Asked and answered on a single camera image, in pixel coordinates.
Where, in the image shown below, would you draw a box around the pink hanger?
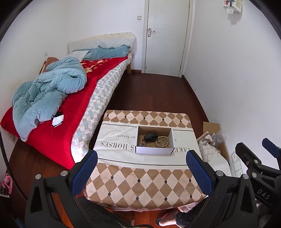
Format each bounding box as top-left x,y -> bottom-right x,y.
0,173 -> 14,195

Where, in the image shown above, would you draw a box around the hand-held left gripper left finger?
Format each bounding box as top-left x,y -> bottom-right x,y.
25,150 -> 98,228

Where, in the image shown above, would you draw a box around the white power strip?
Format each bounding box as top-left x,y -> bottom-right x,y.
231,153 -> 243,177

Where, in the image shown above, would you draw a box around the teal blanket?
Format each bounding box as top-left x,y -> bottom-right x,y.
82,45 -> 131,60

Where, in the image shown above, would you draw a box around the brown pillow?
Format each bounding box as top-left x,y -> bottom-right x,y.
42,57 -> 60,72

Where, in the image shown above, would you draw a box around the white cardboard box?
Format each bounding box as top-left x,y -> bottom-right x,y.
135,126 -> 174,155

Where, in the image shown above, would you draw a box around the red blanket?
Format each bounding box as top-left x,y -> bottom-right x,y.
0,56 -> 128,170

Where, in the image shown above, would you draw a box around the person's right foot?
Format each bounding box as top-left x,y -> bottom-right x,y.
158,214 -> 179,227

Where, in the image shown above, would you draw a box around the light blue quilt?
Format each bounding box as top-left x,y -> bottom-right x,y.
12,56 -> 88,142

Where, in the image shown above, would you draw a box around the white door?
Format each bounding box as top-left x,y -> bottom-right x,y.
142,0 -> 195,77

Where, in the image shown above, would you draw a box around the white paper cards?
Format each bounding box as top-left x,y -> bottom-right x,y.
51,112 -> 64,128

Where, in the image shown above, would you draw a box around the wooden bead bracelet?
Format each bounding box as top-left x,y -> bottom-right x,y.
155,135 -> 169,148

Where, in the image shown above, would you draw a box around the wall tissue holder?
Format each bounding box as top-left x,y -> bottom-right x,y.
223,0 -> 243,14

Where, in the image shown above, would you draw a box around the white checkered bag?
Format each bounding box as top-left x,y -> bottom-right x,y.
196,134 -> 231,176

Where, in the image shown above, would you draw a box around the diamond-print tablecloth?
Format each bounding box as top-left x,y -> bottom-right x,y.
85,110 -> 208,212

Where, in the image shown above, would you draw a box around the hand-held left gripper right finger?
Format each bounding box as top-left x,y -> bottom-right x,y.
185,150 -> 258,228

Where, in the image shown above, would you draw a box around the clear plastic bag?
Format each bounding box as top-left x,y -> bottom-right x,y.
212,132 -> 226,146

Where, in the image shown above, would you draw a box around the flat cardboard piece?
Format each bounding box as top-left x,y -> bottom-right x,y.
218,140 -> 230,160
202,122 -> 220,139

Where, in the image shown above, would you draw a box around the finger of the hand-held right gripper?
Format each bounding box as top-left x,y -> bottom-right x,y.
235,142 -> 263,173
262,138 -> 281,170

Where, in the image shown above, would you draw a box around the checked bed sheet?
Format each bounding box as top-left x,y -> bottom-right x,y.
71,53 -> 132,163

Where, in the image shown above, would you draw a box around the white pillow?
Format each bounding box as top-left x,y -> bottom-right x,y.
66,50 -> 89,62

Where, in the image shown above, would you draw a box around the white bed headboard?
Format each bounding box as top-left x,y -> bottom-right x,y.
68,32 -> 138,54

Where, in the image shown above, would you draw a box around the black band bracelet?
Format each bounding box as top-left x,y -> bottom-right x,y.
142,132 -> 158,142

